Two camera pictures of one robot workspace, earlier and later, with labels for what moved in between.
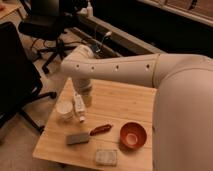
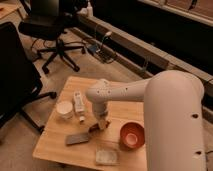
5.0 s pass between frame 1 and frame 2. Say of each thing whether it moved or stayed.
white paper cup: stayed
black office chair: stayed
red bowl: stayed
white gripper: moved
